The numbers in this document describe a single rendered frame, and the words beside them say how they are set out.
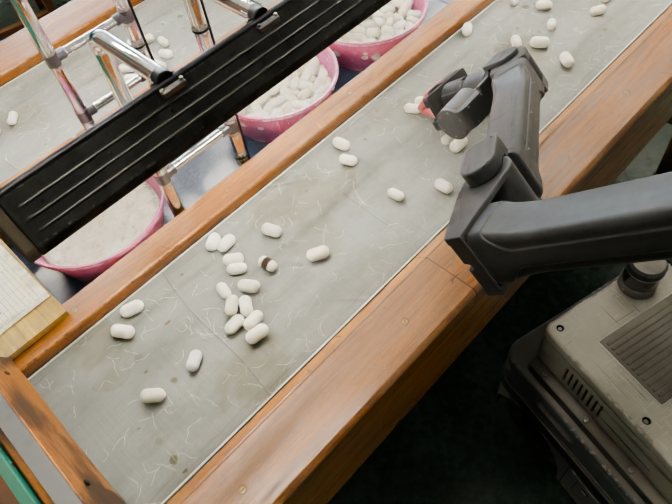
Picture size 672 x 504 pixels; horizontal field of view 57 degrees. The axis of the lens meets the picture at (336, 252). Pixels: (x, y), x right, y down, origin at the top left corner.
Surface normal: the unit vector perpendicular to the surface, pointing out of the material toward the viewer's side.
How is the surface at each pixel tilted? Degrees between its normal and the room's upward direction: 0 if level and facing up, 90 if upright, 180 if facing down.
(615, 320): 0
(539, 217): 43
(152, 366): 0
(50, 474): 0
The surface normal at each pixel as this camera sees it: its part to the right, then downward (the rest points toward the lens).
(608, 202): -0.65, -0.68
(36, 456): -0.10, -0.58
